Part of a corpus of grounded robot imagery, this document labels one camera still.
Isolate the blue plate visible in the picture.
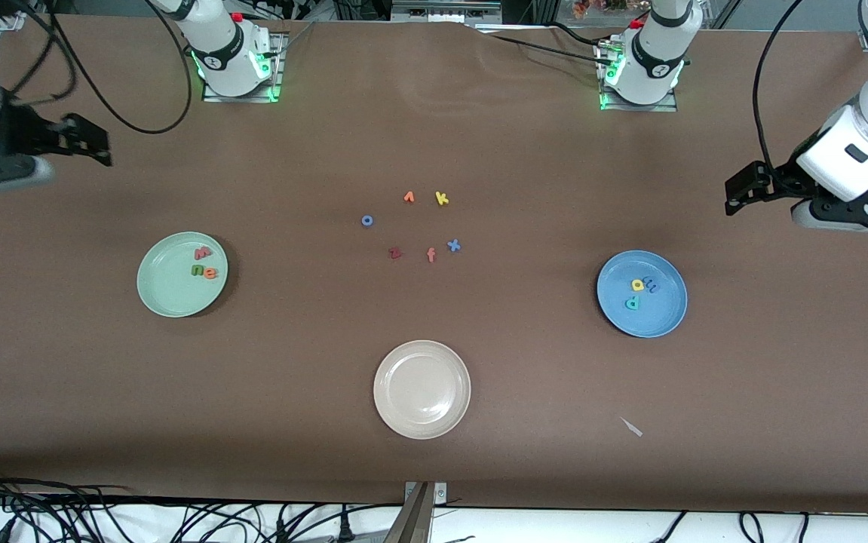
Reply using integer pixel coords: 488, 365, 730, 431
597, 250, 689, 339

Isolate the green plate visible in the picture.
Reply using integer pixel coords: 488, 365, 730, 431
136, 231, 229, 318

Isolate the brown table cover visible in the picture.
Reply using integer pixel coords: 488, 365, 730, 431
0, 14, 868, 515

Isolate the grey metal box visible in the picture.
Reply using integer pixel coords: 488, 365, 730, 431
392, 0, 502, 23

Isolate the beige plate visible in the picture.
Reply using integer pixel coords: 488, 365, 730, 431
373, 340, 472, 440

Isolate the grey aluminium profile bar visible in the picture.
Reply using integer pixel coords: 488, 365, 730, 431
382, 483, 432, 543

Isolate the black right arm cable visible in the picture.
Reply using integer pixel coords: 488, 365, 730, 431
0, 0, 195, 137

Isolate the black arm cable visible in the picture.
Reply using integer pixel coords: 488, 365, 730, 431
0, 0, 195, 137
752, 0, 808, 170

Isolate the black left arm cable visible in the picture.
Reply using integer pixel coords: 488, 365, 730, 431
752, 0, 808, 170

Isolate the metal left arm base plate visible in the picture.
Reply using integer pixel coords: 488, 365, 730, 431
598, 38, 680, 113

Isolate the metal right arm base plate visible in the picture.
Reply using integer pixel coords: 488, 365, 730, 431
201, 30, 288, 104

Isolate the short black table cable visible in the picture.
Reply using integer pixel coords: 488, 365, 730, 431
551, 21, 604, 50

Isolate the long black table cable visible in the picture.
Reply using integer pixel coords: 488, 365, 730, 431
488, 34, 619, 69

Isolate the silver metal bracket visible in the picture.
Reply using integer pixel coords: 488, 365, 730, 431
403, 481, 448, 506

